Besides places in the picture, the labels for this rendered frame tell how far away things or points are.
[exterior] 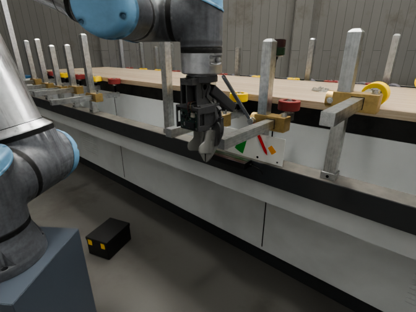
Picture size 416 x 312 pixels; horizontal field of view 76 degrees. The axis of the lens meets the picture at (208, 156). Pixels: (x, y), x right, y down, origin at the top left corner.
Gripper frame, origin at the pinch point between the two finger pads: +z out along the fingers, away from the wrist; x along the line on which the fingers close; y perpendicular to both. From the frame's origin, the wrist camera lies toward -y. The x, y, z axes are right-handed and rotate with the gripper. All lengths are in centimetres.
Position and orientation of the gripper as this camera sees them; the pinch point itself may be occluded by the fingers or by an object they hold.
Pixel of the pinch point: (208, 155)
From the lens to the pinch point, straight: 67.9
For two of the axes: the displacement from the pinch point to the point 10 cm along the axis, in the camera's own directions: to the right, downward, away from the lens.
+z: 0.0, 9.3, 3.7
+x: 7.6, 2.4, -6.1
